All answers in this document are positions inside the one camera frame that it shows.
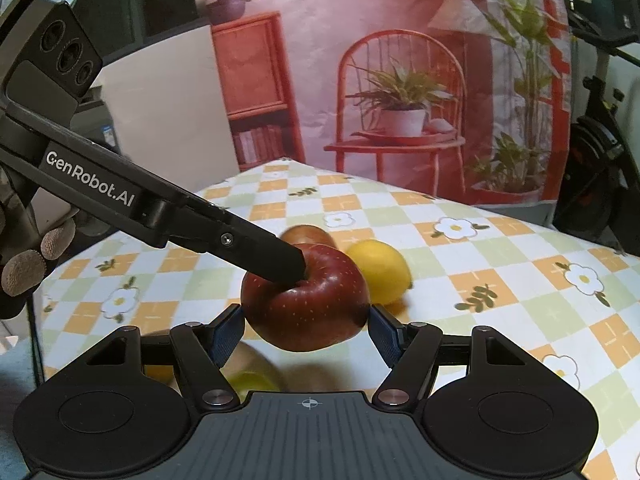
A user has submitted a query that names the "gloved left hand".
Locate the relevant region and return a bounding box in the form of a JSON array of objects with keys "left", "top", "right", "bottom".
[{"left": 1, "top": 167, "right": 78, "bottom": 320}]

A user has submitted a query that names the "pink printed backdrop cloth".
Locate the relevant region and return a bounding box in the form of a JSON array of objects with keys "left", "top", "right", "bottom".
[{"left": 205, "top": 0, "right": 572, "bottom": 210}]

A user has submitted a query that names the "checkered floral tablecloth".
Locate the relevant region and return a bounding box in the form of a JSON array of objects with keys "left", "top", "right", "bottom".
[{"left": 40, "top": 160, "right": 639, "bottom": 479}]

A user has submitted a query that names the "yellow lemon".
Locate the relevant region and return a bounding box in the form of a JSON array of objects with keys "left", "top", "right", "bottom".
[{"left": 346, "top": 240, "right": 412, "bottom": 306}]

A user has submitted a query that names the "brownish red apple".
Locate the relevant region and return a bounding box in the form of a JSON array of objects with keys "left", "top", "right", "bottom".
[{"left": 280, "top": 224, "right": 337, "bottom": 248}]

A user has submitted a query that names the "black exercise bike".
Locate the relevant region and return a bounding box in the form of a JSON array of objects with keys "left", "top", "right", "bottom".
[{"left": 553, "top": 0, "right": 639, "bottom": 256}]

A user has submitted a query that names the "green lime centre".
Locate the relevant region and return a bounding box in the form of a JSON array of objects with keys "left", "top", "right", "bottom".
[{"left": 228, "top": 370, "right": 281, "bottom": 402}]

